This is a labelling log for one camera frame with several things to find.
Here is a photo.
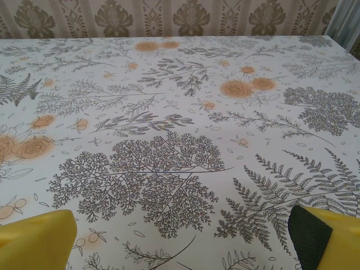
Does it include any pale blue curtain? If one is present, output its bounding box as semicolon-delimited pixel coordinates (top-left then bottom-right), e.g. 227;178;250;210
327;0;360;61

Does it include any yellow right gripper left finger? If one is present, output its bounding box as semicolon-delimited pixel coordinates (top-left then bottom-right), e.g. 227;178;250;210
0;209;78;270

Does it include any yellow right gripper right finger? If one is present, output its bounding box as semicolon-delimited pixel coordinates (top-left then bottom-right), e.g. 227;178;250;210
287;205;360;270

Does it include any floral patterned table cover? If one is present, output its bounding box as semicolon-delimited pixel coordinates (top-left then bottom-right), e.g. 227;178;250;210
0;35;360;270

